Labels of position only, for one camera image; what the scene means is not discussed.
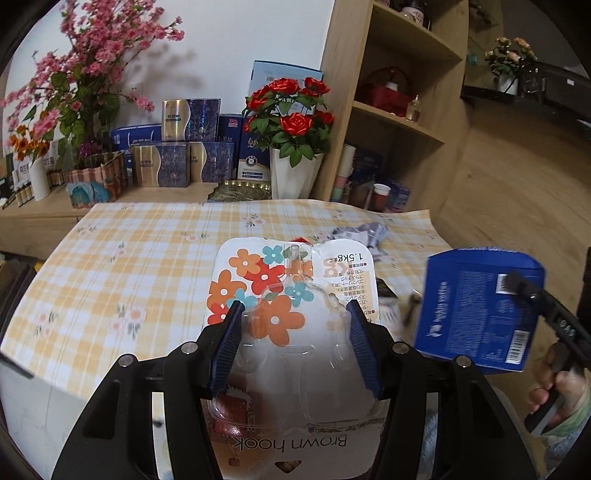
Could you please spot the red paper cup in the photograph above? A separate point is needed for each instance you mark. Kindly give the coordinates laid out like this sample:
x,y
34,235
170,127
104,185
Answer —
x,y
381,197

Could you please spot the flowered hook blister package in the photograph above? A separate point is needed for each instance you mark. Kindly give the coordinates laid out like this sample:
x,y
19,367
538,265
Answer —
x,y
268,277

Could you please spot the crumpled silver wrapper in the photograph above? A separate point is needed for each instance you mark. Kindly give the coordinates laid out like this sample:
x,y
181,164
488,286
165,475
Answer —
x,y
369,235

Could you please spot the striped fence planter purple flowers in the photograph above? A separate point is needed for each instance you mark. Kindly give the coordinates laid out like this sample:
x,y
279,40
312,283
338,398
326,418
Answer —
x,y
99,175

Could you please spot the light blue shelf box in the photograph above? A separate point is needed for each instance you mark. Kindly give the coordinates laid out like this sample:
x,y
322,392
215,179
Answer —
x,y
400,196

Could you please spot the blue flat box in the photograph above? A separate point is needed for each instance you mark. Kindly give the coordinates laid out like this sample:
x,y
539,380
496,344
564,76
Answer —
x,y
136,138

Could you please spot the blue paper carton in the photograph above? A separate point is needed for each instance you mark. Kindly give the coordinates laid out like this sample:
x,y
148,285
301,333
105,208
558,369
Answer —
x,y
466,314

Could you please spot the white wall socket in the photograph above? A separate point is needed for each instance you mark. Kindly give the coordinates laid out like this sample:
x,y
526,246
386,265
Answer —
x,y
137,87

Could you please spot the orange checked tablecloth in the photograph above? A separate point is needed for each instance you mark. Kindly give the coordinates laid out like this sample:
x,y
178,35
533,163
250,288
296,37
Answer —
x,y
138,258

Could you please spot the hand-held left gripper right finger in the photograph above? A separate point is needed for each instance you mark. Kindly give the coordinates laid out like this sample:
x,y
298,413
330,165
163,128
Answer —
x,y
362,341

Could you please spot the large light blue box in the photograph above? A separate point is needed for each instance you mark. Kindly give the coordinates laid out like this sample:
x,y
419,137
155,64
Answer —
x,y
277,73

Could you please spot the pink flowers white pot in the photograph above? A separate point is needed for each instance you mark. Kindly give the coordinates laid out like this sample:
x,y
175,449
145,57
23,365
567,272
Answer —
x,y
510,64

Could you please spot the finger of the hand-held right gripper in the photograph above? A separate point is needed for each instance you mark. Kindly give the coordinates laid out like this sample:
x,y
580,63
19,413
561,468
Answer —
x,y
517,284

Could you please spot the orange flowers white bottle vase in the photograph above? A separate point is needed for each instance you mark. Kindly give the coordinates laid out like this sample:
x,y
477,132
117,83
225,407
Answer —
x,y
39,182

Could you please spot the row of small brown bottles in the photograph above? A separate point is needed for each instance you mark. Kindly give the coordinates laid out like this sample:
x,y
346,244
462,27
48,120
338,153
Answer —
x,y
23,194

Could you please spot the red rose plant white vase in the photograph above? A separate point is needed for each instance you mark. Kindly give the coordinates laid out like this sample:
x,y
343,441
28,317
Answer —
x,y
288,177

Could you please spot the person's right forearm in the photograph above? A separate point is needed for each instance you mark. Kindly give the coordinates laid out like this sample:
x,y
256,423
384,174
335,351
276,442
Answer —
x,y
579,419

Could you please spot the stack of pastel paper cups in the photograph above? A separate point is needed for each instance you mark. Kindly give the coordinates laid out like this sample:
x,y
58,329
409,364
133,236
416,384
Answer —
x,y
344,173

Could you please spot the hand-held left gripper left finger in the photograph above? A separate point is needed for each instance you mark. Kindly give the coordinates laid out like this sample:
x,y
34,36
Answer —
x,y
228,341

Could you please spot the glass perfume bottle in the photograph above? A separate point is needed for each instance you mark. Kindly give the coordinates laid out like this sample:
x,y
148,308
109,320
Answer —
x,y
414,110

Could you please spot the wooden shelf unit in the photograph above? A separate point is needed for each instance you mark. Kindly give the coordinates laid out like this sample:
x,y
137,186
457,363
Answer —
x,y
443,152

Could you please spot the blue gold gift box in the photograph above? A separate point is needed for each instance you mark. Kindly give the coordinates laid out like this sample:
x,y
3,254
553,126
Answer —
x,y
159,166
212,161
191,120

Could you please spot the pink blossom plant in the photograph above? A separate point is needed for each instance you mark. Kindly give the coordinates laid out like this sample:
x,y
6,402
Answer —
x,y
87,60

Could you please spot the person's right hand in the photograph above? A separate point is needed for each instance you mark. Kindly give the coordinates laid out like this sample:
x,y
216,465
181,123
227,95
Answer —
x,y
572,387

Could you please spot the dark blue shelf box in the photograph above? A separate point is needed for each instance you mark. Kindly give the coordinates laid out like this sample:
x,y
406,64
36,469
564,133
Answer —
x,y
369,164

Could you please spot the teal packet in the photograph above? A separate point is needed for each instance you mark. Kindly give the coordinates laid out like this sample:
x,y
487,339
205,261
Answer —
x,y
85,194

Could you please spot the blue white emblem box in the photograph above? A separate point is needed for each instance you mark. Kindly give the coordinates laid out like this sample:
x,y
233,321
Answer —
x,y
253,159

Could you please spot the red basket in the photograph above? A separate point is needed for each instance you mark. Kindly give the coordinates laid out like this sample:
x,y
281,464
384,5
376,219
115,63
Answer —
x,y
383,94

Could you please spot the gold leaf tray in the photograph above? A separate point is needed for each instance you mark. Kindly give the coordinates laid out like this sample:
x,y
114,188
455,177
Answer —
x,y
240,191

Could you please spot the black counter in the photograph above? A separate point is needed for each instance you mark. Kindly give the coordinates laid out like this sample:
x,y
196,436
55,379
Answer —
x,y
531,104

